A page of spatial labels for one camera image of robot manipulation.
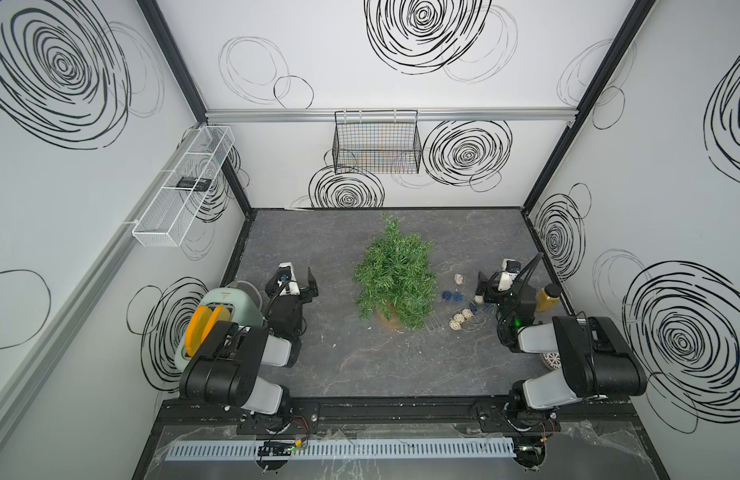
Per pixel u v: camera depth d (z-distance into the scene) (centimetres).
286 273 74
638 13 72
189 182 77
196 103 87
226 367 44
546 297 87
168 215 73
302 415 74
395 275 67
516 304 69
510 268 79
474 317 91
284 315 66
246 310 76
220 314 68
